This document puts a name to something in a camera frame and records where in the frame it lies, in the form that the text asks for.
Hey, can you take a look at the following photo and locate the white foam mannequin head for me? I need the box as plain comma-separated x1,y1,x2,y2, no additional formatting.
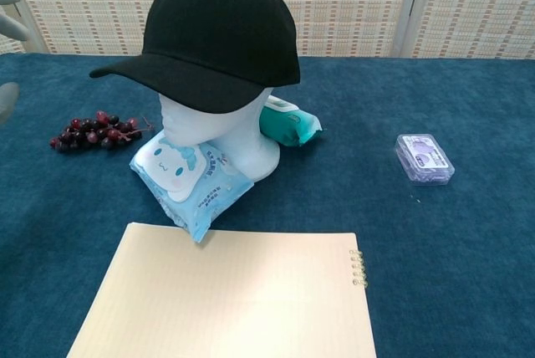
160,86,280,182

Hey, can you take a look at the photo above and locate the clear purple plastic box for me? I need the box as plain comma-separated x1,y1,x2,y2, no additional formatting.
395,133,456,187

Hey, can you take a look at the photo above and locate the bamboo folding screen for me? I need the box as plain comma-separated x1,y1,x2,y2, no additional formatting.
0,0,535,60

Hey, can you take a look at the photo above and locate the black cap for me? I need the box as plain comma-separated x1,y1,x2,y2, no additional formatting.
89,0,303,115

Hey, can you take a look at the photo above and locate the dark red grape bunch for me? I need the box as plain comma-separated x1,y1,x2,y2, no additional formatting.
48,110,156,154

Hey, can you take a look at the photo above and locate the teal wet wipes pack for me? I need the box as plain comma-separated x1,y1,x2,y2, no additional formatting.
256,94,324,148

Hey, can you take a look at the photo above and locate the light blue wet wipes pack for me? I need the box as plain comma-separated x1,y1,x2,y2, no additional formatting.
129,130,256,244

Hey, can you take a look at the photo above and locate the blue table cloth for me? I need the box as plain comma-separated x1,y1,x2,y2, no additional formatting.
0,51,535,358

